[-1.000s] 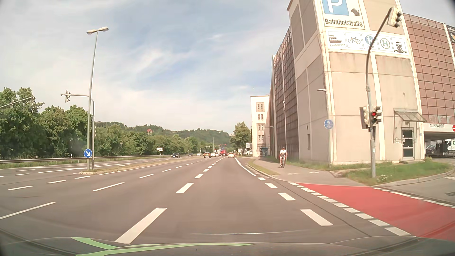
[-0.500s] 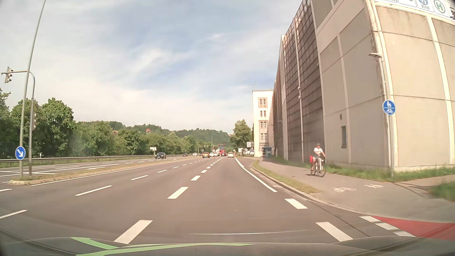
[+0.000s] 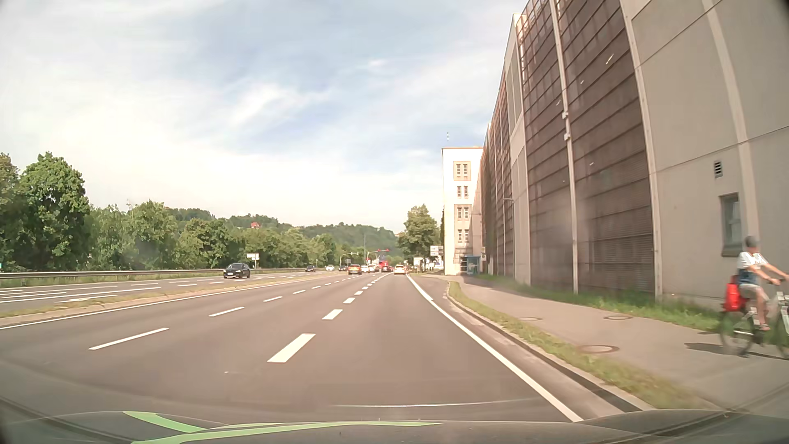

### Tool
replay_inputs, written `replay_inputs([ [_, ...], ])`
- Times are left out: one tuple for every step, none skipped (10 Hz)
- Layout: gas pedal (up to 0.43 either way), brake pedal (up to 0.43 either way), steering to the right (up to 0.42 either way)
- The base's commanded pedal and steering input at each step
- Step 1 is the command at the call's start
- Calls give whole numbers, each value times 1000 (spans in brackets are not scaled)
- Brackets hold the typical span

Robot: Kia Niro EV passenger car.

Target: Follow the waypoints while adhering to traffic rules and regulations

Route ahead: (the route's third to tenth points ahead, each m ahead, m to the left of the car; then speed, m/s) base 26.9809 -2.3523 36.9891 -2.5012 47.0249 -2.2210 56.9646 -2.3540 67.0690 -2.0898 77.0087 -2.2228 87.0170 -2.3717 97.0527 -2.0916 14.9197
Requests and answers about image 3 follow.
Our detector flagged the green tree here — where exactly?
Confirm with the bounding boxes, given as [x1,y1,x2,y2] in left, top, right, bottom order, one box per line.
[397,204,441,263]

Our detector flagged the traffic light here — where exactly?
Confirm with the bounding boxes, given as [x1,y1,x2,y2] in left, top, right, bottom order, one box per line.
[339,234,390,267]

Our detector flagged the wooded hill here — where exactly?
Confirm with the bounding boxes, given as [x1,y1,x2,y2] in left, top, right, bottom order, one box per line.
[169,208,401,254]

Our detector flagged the queue of cars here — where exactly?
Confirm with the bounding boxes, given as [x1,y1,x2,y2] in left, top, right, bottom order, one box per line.
[305,261,408,276]

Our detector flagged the white tall building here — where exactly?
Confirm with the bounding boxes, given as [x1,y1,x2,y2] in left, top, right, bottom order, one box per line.
[441,147,484,276]

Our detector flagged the grey asphalt road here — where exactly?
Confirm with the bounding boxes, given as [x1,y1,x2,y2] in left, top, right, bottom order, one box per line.
[0,273,645,426]

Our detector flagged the road markings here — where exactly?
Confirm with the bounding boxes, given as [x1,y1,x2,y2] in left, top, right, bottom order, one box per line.
[0,273,584,423]

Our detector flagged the grass verge strip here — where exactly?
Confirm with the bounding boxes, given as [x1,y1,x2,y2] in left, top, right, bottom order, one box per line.
[448,281,710,410]

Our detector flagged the car's own bonnet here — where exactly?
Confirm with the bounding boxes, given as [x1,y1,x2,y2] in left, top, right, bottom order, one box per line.
[0,408,789,444]

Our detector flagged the grass strip beside building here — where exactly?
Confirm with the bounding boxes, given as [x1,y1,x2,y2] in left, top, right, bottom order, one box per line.
[478,274,722,333]

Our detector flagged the row of trees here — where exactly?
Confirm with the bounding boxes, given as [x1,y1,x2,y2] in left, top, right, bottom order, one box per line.
[0,152,346,273]

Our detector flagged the grey paved cycle path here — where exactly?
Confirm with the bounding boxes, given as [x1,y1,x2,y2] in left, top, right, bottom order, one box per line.
[425,274,789,415]

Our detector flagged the grassy median strip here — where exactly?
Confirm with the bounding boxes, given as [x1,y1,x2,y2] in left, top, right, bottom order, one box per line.
[0,275,334,320]

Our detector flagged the large grey industrial building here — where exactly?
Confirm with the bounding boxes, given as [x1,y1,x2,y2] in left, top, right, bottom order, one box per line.
[471,0,789,309]

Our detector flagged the grey asphalt opposite carriageway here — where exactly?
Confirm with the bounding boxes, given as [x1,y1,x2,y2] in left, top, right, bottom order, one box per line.
[0,270,328,313]

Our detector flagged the person on bicycle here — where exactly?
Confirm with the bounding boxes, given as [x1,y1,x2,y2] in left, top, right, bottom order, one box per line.
[719,235,789,360]

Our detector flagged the metal guard rail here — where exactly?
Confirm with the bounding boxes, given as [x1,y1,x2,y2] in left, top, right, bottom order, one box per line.
[0,268,309,280]

